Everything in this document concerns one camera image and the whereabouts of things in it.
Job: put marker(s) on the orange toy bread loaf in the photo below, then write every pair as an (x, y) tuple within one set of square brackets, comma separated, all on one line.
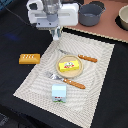
[(29, 59)]

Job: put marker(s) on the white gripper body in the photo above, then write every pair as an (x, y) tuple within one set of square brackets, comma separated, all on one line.
[(49, 14)]

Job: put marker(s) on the pink stove mat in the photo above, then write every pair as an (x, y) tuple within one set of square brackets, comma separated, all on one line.
[(107, 26)]

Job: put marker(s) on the knife with wooden handle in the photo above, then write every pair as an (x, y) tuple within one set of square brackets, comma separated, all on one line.
[(80, 56)]

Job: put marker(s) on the large grey pot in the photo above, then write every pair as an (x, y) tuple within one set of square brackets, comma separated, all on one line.
[(89, 14)]

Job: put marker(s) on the light blue milk carton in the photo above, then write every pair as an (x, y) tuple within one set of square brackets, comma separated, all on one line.
[(59, 92)]

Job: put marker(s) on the yellow butter box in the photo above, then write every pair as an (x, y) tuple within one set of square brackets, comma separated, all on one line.
[(69, 65)]

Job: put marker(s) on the woven beige placemat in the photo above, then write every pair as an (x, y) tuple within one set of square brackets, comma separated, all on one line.
[(80, 104)]

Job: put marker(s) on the fork with wooden handle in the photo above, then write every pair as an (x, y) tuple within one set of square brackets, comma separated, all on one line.
[(70, 82)]

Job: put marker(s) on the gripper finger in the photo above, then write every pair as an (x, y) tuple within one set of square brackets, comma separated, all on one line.
[(56, 33)]

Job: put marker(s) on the round wooden plate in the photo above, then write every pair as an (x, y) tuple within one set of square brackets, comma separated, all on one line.
[(69, 74)]

